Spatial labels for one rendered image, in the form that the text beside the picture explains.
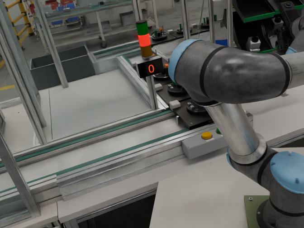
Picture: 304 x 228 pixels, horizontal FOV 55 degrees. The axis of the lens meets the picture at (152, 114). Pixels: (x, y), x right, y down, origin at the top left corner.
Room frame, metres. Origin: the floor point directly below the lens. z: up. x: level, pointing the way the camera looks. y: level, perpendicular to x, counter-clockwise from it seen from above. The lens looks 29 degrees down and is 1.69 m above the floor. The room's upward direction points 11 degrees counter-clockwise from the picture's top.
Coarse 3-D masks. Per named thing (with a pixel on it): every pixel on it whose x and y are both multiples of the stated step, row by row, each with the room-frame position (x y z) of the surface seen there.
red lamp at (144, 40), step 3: (138, 36) 1.30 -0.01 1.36; (141, 36) 1.29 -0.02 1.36; (144, 36) 1.28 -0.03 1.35; (147, 36) 1.29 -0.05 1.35; (141, 39) 1.29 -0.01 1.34; (144, 39) 1.28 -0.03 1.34; (147, 39) 1.29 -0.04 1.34; (141, 42) 1.29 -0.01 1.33; (144, 42) 1.28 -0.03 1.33; (147, 42) 1.29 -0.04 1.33; (150, 42) 1.30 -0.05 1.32; (141, 45) 1.29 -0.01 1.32; (144, 45) 1.28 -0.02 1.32; (147, 45) 1.29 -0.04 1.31
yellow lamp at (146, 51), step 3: (150, 45) 1.30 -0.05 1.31; (141, 48) 1.30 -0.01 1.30; (144, 48) 1.28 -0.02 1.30; (147, 48) 1.28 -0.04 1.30; (150, 48) 1.29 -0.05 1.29; (141, 51) 1.30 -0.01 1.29; (144, 51) 1.29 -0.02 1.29; (147, 51) 1.28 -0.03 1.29; (150, 51) 1.29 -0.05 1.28; (144, 54) 1.29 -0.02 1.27; (147, 54) 1.28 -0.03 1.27; (150, 54) 1.29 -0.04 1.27
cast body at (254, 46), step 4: (256, 36) 1.25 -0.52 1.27; (248, 40) 1.25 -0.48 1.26; (252, 40) 1.22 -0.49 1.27; (256, 40) 1.22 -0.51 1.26; (248, 44) 1.25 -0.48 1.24; (252, 44) 1.22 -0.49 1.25; (256, 44) 1.22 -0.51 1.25; (248, 48) 1.24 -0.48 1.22; (252, 48) 1.23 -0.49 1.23; (256, 48) 1.23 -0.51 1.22
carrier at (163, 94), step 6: (156, 84) 1.58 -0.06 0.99; (168, 84) 1.59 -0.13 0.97; (174, 84) 1.52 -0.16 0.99; (156, 90) 1.53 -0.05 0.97; (162, 90) 1.52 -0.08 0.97; (168, 90) 1.47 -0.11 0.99; (174, 90) 1.45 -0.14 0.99; (180, 90) 1.43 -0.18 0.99; (162, 96) 1.44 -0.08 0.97; (168, 96) 1.43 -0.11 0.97; (174, 96) 1.42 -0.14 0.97; (180, 96) 1.40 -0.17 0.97; (186, 96) 1.39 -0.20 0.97; (168, 102) 1.36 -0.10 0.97
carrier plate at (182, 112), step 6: (180, 102) 1.34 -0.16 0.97; (186, 102) 1.32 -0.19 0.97; (180, 108) 1.27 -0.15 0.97; (180, 114) 1.21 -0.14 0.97; (186, 114) 1.20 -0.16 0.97; (192, 114) 1.19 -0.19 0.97; (186, 120) 1.15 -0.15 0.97; (192, 120) 1.14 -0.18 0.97; (198, 120) 1.13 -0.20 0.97; (204, 120) 1.12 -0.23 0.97; (210, 120) 1.12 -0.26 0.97; (186, 126) 1.13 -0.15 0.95; (192, 126) 1.10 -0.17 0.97; (198, 126) 1.10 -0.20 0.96
